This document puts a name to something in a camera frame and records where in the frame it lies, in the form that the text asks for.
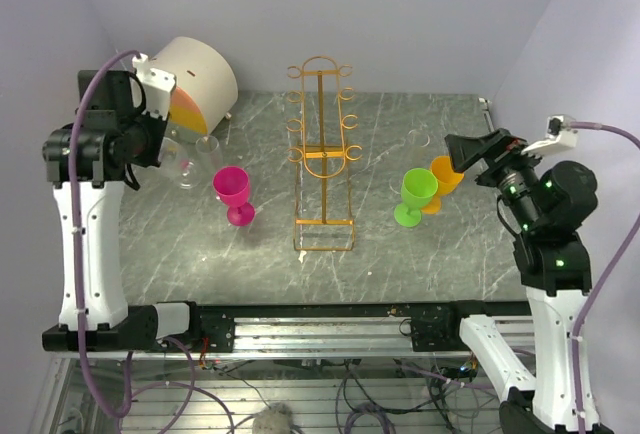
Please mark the clear flute wine glass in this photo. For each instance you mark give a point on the clear flute wine glass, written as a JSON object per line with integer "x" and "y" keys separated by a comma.
{"x": 209, "y": 154}

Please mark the clear glass tumbler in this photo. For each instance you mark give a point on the clear glass tumbler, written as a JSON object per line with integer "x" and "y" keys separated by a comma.
{"x": 417, "y": 144}

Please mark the magenta plastic goblet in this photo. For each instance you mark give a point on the magenta plastic goblet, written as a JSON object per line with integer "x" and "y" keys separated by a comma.
{"x": 232, "y": 186}

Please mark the clear round wine glass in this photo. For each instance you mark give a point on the clear round wine glass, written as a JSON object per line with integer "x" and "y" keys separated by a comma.
{"x": 176, "y": 164}

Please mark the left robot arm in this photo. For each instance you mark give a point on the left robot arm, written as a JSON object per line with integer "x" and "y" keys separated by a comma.
{"x": 88, "y": 186}

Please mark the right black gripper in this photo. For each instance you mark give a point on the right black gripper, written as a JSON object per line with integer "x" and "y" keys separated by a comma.
{"x": 465, "y": 151}

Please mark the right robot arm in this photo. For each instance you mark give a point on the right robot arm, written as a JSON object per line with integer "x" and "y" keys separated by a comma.
{"x": 555, "y": 269}

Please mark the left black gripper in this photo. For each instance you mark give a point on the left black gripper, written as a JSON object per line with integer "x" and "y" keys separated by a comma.
{"x": 150, "y": 157}

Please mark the orange plastic goblet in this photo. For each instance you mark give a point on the orange plastic goblet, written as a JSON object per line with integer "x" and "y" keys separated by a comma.
{"x": 448, "y": 180}

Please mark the grey fuzzy ball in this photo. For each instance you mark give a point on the grey fuzzy ball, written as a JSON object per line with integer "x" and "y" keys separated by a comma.
{"x": 274, "y": 419}

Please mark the gold wire wine glass rack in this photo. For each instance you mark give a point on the gold wire wine glass rack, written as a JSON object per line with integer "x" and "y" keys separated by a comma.
{"x": 322, "y": 160}

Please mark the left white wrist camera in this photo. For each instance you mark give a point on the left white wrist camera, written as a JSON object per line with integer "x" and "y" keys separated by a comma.
{"x": 157, "y": 85}

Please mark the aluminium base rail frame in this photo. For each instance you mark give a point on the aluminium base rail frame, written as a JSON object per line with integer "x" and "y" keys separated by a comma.
{"x": 307, "y": 331}

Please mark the green plastic goblet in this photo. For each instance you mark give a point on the green plastic goblet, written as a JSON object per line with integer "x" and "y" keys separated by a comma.
{"x": 419, "y": 186}

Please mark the cream round drawer box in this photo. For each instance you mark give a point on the cream round drawer box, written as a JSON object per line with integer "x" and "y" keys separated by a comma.
{"x": 206, "y": 88}

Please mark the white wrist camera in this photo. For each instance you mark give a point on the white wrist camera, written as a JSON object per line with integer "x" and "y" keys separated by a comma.
{"x": 560, "y": 137}
{"x": 157, "y": 85}

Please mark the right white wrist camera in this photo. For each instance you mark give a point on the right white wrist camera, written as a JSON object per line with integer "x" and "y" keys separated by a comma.
{"x": 560, "y": 137}

